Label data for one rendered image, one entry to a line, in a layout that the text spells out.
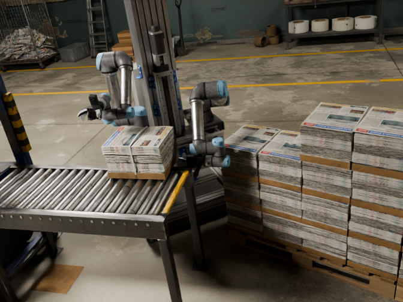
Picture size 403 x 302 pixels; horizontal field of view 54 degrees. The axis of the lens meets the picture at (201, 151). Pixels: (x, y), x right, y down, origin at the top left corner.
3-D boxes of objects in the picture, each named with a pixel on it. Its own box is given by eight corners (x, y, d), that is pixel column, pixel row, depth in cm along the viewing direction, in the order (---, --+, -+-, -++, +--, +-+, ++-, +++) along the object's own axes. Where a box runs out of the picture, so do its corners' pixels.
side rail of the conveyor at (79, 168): (194, 183, 254) (191, 166, 248) (192, 187, 249) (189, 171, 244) (19, 178, 290) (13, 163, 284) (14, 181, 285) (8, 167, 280)
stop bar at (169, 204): (189, 172, 242) (189, 170, 241) (167, 216, 205) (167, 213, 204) (185, 172, 243) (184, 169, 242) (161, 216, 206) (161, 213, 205)
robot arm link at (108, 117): (117, 124, 257) (114, 108, 252) (101, 125, 259) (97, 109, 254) (120, 119, 264) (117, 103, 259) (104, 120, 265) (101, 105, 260)
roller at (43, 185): (64, 174, 271) (62, 168, 269) (21, 216, 231) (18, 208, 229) (57, 174, 273) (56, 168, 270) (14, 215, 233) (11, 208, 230)
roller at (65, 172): (72, 174, 270) (70, 168, 267) (30, 216, 230) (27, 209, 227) (66, 174, 271) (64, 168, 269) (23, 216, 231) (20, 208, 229)
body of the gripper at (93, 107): (99, 121, 237) (105, 114, 248) (98, 108, 233) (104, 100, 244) (87, 121, 238) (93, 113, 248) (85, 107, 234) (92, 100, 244)
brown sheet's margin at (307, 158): (321, 133, 259) (321, 127, 257) (367, 140, 243) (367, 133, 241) (299, 160, 232) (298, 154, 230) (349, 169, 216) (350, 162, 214)
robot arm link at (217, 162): (229, 151, 249) (231, 163, 253) (213, 151, 252) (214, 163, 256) (227, 157, 243) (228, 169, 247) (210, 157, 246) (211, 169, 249)
